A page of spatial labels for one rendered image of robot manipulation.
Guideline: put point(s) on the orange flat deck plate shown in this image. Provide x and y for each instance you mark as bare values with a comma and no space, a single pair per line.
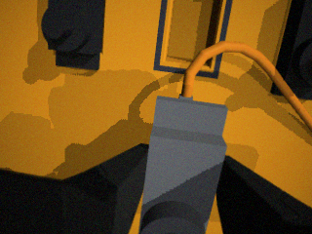
79,81

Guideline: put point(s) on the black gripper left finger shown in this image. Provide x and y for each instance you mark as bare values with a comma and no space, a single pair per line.
100,200

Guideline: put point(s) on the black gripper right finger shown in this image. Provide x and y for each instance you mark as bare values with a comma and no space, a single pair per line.
250,204

